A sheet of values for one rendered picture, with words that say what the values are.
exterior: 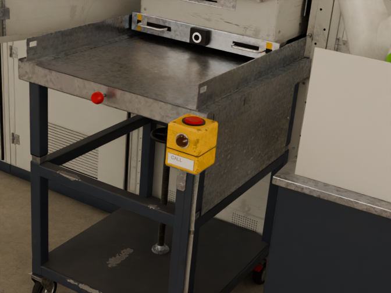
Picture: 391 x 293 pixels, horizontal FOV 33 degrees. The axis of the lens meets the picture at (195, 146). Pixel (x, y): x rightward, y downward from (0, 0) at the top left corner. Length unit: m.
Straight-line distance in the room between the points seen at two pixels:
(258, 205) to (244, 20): 0.72
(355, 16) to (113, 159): 1.34
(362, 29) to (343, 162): 0.37
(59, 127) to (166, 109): 1.25
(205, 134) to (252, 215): 1.13
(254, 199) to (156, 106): 0.86
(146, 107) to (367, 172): 0.57
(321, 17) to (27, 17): 0.93
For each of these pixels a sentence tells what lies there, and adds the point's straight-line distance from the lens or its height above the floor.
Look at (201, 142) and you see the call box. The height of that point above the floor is 0.87.
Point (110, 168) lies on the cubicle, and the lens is 2.73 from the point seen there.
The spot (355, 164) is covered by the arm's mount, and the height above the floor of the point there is 0.81.
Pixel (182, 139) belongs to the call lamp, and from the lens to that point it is 1.35.
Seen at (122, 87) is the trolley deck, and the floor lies 0.85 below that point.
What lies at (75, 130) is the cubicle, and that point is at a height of 0.34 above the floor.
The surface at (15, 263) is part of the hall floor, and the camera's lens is 2.54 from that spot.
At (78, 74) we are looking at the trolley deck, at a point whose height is 0.85.
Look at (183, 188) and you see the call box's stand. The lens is 1.43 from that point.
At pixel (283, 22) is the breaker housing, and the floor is 0.97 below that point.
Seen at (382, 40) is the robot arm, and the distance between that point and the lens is 1.65.
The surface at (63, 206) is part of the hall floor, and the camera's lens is 2.90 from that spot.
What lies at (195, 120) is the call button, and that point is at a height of 0.91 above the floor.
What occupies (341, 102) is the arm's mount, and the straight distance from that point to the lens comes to 1.47.
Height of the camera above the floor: 1.40
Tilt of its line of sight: 23 degrees down
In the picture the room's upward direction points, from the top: 5 degrees clockwise
